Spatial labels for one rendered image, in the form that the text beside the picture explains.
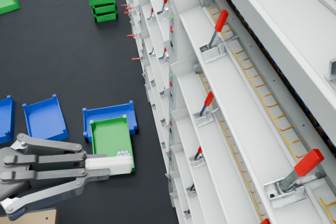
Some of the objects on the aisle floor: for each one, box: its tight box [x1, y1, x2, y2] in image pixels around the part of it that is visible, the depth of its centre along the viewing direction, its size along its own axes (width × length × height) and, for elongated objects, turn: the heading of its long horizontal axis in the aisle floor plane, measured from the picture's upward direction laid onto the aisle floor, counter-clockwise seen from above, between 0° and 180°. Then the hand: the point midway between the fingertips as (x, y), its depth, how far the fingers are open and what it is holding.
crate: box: [83, 101, 138, 143], centre depth 172 cm, size 30×20×8 cm
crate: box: [90, 115, 136, 176], centre depth 156 cm, size 30×20×8 cm
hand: (108, 166), depth 45 cm, fingers closed
